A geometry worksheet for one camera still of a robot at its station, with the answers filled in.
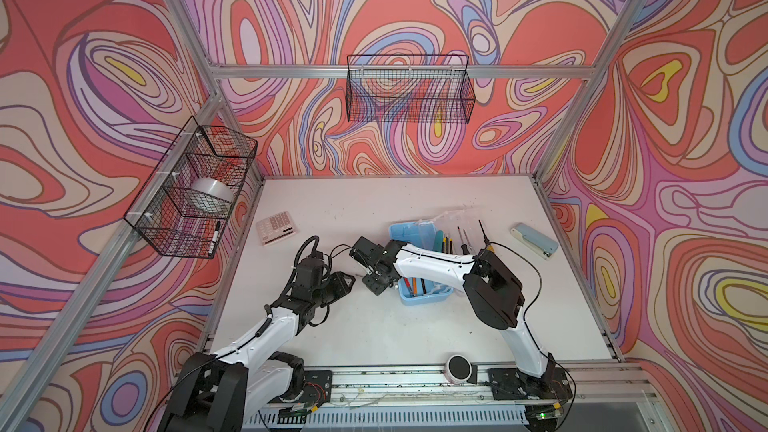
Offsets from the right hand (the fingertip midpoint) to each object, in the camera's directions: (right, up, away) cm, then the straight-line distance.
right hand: (383, 285), depth 91 cm
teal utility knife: (+17, +14, 0) cm, 22 cm away
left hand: (-8, +3, -5) cm, 10 cm away
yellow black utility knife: (+20, +12, -1) cm, 23 cm away
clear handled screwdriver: (+25, +14, -4) cm, 29 cm away
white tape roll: (-41, +27, -22) cm, 53 cm away
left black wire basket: (-51, +24, -17) cm, 59 cm away
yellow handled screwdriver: (+31, +14, -3) cm, 34 cm away
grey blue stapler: (+53, +12, +6) cm, 54 cm away
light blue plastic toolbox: (+10, -1, -1) cm, 10 cm away
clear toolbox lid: (+24, +18, 0) cm, 30 cm away
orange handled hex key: (+10, 0, 0) cm, 10 cm away
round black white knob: (+18, -15, -19) cm, 31 cm away
